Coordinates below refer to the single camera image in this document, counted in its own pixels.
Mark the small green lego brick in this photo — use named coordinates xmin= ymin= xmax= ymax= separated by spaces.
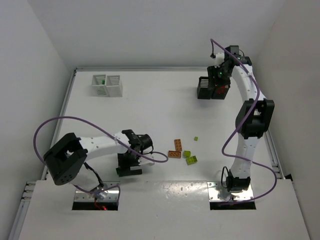
xmin=116 ymin=168 xmax=121 ymax=177

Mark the lime lego brick small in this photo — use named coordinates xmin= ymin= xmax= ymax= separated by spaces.
xmin=183 ymin=150 xmax=191 ymax=158

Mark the right side aluminium rail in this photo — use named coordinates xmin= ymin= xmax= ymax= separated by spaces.
xmin=264 ymin=130 xmax=285 ymax=180

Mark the white slotted bin left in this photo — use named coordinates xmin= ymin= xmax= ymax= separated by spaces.
xmin=91 ymin=74 xmax=109 ymax=97

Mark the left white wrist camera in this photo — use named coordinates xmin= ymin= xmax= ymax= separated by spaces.
xmin=138 ymin=153 xmax=155 ymax=166

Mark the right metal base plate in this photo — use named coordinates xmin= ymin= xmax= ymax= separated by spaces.
xmin=207 ymin=181 xmax=254 ymax=203

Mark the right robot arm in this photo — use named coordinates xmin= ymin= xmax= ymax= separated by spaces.
xmin=197 ymin=45 xmax=275 ymax=192

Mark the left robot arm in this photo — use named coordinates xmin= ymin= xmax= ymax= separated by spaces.
xmin=43 ymin=129 xmax=153 ymax=192

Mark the orange lego plate upright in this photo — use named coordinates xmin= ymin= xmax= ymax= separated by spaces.
xmin=174 ymin=139 xmax=183 ymax=152

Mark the orange lego plate flat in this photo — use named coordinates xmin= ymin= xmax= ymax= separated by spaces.
xmin=167 ymin=150 xmax=182 ymax=159

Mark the metal base plate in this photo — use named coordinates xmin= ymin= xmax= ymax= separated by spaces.
xmin=74 ymin=181 xmax=120 ymax=203
xmin=207 ymin=181 xmax=254 ymax=203

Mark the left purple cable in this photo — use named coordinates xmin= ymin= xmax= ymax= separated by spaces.
xmin=33 ymin=115 xmax=169 ymax=201

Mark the red lego brick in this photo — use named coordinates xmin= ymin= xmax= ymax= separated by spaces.
xmin=217 ymin=87 xmax=228 ymax=95

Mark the white slotted bin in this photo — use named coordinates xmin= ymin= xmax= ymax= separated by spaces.
xmin=106 ymin=75 xmax=123 ymax=98
xmin=91 ymin=74 xmax=109 ymax=97

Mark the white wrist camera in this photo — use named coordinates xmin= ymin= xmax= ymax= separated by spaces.
xmin=214 ymin=52 xmax=225 ymax=67
xmin=138 ymin=153 xmax=155 ymax=166

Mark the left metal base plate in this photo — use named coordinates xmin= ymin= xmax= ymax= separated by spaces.
xmin=74 ymin=181 xmax=120 ymax=203

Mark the black slotted bin left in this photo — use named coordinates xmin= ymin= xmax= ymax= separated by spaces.
xmin=197 ymin=76 xmax=214 ymax=100

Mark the black slotted bin right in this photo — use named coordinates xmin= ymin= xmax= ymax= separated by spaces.
xmin=211 ymin=84 xmax=230 ymax=100

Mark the aluminium frame rail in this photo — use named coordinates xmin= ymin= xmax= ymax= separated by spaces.
xmin=74 ymin=66 xmax=207 ymax=72

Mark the lime lego brick large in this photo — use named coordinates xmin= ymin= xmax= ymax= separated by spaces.
xmin=185 ymin=156 xmax=198 ymax=166

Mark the black slotted bin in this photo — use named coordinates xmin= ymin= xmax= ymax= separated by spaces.
xmin=197 ymin=76 xmax=214 ymax=100
xmin=211 ymin=84 xmax=230 ymax=100

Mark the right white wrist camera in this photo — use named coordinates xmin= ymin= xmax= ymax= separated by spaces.
xmin=214 ymin=52 xmax=225 ymax=67

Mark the white slotted bin right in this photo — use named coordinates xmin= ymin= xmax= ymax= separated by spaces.
xmin=106 ymin=75 xmax=123 ymax=98

